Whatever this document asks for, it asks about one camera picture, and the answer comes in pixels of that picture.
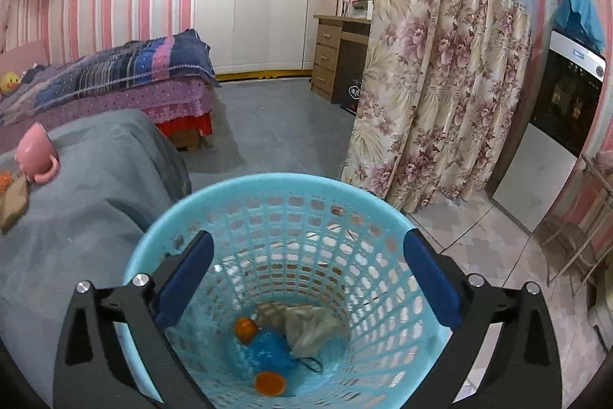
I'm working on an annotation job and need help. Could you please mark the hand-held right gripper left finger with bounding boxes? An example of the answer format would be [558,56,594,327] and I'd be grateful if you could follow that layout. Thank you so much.
[54,230,215,409]

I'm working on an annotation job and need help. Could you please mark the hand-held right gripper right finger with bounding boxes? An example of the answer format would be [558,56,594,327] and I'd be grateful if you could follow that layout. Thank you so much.
[403,228,562,409]

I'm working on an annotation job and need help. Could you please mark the small mandarin orange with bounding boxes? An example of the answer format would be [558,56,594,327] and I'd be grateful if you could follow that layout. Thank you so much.
[234,317,257,345]

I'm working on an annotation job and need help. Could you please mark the blue plastic shoe cover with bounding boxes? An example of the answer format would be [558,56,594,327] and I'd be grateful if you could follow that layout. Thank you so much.
[244,329,298,377]

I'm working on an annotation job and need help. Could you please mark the beige face mask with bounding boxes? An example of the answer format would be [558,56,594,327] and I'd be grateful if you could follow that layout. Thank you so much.
[256,302,350,372]

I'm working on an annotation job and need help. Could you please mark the orange bottle cap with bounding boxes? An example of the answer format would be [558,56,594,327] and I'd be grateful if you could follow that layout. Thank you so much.
[254,371,287,396]

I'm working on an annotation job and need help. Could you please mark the teal plastic basket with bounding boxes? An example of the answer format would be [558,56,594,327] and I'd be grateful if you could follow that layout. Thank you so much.
[122,172,453,409]

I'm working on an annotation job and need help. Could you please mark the white leaning board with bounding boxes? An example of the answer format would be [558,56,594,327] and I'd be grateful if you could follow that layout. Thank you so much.
[486,122,578,233]

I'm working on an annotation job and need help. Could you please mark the purple dotted bed sheet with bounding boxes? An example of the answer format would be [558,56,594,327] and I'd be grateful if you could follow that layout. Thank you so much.
[0,78,214,151]

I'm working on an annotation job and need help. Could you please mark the pink animal mug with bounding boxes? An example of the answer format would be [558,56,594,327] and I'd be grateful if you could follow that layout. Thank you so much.
[14,122,61,184]

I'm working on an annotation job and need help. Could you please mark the blue floral curtain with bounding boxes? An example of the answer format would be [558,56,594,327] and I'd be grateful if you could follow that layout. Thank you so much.
[341,0,532,214]

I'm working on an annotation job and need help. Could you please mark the black box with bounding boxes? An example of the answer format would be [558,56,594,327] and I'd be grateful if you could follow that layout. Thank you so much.
[341,76,365,115]

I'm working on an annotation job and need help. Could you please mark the striped patchwork quilt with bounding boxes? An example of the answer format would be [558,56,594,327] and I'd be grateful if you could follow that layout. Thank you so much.
[0,29,222,127]

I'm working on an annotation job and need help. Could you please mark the wooden desk with drawers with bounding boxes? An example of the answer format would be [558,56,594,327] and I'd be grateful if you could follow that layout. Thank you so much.
[310,13,372,103]

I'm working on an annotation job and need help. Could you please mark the yellow duck plush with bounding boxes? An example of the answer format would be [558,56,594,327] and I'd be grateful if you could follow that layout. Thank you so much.
[0,71,22,96]

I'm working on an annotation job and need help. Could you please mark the pink bed headboard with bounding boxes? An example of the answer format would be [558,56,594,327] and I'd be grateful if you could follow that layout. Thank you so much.
[0,40,49,79]

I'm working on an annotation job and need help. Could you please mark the blue cloth cover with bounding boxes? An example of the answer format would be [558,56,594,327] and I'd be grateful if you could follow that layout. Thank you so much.
[553,0,606,55]

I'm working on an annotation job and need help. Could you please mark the metal frame chair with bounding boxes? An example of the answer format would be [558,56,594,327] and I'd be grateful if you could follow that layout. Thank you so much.
[541,153,613,286]

